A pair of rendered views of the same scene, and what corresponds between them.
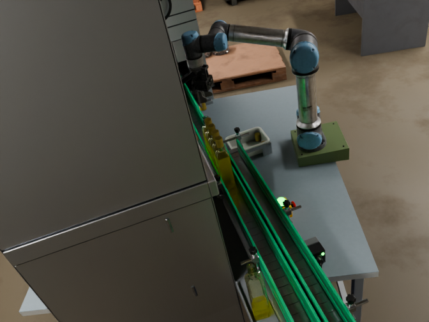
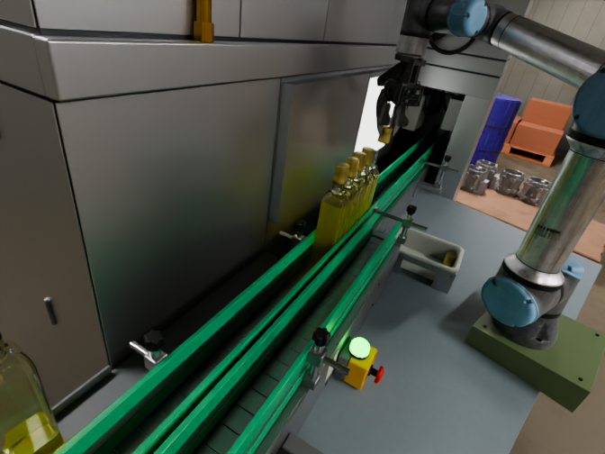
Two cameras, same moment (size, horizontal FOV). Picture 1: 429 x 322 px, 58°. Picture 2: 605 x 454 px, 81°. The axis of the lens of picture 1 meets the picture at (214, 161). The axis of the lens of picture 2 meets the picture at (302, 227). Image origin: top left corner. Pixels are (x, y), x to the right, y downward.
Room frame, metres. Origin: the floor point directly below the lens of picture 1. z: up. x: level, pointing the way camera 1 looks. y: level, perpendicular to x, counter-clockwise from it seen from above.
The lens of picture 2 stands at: (0.71, -0.42, 1.45)
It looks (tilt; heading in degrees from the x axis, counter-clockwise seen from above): 30 degrees down; 33
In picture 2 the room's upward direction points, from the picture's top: 9 degrees clockwise
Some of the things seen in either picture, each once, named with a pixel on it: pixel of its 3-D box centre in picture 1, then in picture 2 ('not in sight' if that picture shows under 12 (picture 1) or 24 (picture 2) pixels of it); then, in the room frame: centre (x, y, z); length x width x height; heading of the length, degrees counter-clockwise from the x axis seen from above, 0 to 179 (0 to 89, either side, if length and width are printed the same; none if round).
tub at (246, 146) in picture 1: (248, 144); (424, 256); (1.81, -0.21, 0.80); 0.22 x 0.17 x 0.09; 98
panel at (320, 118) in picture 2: not in sight; (352, 127); (1.79, 0.15, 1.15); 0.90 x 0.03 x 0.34; 8
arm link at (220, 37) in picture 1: (214, 41); (460, 16); (1.67, -0.12, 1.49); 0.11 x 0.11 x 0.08; 72
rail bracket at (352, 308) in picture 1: (357, 306); not in sight; (0.64, -0.33, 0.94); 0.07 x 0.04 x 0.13; 98
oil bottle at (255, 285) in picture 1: (256, 290); (11, 402); (0.74, -0.03, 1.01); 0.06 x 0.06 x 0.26; 4
